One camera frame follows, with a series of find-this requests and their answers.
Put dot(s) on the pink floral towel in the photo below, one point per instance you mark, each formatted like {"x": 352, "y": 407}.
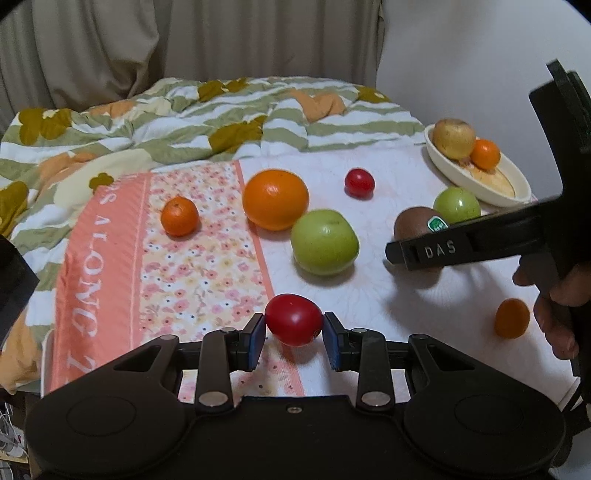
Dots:
{"x": 190, "y": 250}

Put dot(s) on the beige curtain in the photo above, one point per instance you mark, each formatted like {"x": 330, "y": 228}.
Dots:
{"x": 78, "y": 54}

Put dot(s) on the cream oval bowl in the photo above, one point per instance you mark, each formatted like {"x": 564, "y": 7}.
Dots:
{"x": 505, "y": 186}

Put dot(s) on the large green apple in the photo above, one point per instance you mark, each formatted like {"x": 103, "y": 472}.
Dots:
{"x": 324, "y": 243}

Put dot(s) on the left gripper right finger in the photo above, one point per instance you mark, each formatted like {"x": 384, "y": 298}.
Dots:
{"x": 362, "y": 351}

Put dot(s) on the black object at left edge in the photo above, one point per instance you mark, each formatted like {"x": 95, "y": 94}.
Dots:
{"x": 17, "y": 284}

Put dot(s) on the green striped floral quilt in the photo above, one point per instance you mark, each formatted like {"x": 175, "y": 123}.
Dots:
{"x": 54, "y": 161}

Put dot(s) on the small mandarin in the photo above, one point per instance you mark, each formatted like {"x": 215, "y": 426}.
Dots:
{"x": 179, "y": 217}
{"x": 512, "y": 319}

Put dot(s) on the large orange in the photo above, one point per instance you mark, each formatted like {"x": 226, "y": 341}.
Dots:
{"x": 275, "y": 199}

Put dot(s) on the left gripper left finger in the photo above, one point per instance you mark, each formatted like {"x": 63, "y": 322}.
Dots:
{"x": 222, "y": 352}

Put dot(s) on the person's right hand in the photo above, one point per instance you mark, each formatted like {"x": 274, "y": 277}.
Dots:
{"x": 572, "y": 291}

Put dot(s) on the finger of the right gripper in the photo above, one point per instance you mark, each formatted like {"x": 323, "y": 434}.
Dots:
{"x": 504, "y": 234}

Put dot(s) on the smaller green apple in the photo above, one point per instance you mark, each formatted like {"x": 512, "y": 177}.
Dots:
{"x": 457, "y": 205}

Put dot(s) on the small red cherry tomato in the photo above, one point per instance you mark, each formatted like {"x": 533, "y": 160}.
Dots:
{"x": 359, "y": 183}

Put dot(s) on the yellowish red apple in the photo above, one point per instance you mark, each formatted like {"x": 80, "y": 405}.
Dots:
{"x": 454, "y": 138}

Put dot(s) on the orange in bowl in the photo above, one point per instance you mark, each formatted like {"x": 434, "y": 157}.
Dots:
{"x": 485, "y": 155}

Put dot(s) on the brown kiwi with sticker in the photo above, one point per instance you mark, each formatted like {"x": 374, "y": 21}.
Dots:
{"x": 417, "y": 221}

